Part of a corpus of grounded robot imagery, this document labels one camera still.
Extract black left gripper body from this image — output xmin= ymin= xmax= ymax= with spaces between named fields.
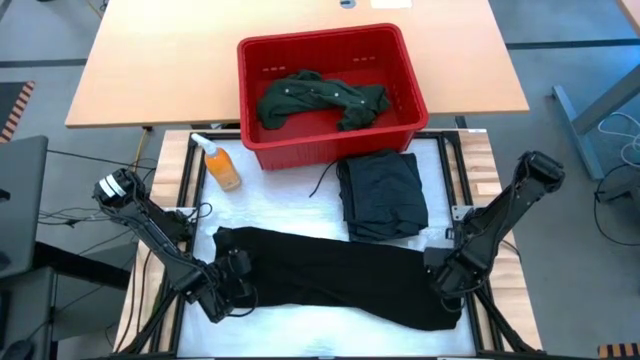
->
xmin=199 ymin=248 xmax=256 ymax=324

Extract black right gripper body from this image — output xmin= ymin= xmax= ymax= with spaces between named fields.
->
xmin=423 ymin=247 xmax=489 ymax=300

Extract dark grey drawstring sweatpants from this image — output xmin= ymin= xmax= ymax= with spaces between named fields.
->
xmin=308 ymin=149 xmax=430 ymax=240

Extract black garment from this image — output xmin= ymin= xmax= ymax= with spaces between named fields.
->
xmin=212 ymin=225 xmax=464 ymax=332

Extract dark green garment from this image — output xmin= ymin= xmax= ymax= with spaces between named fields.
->
xmin=256 ymin=69 xmax=392 ymax=133

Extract red plastic bin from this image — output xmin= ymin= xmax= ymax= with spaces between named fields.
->
xmin=236 ymin=22 xmax=430 ymax=171

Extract orange liquid spray bottle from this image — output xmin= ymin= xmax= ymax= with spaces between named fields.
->
xmin=191 ymin=131 xmax=243 ymax=192

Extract hazard-striped floor mat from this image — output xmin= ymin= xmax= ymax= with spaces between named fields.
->
xmin=0 ymin=81 xmax=36 ymax=145
xmin=597 ymin=343 xmax=640 ymax=360

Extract light wooden desk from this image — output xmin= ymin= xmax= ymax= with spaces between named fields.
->
xmin=64 ymin=0 xmax=531 ymax=130

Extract dark grey equipment case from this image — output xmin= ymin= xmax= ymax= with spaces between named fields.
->
xmin=0 ymin=134 xmax=50 ymax=279

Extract thick black left gripper cable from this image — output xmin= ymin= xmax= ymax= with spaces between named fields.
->
xmin=228 ymin=287 xmax=260 ymax=319

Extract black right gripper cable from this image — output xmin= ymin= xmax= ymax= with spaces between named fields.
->
xmin=439 ymin=294 xmax=466 ymax=314

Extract black metal table frame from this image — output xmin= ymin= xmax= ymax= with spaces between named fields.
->
xmin=119 ymin=130 xmax=539 ymax=357

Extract yellow floor cable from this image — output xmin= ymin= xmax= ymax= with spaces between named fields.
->
xmin=132 ymin=128 xmax=151 ymax=176

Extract black floor cable loop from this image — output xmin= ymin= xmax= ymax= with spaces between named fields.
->
xmin=593 ymin=163 xmax=640 ymax=246

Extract long black floor cable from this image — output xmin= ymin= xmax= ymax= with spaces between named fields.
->
xmin=47 ymin=148 xmax=157 ymax=171

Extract white floor cable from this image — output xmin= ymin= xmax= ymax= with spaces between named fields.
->
xmin=597 ymin=111 xmax=640 ymax=169

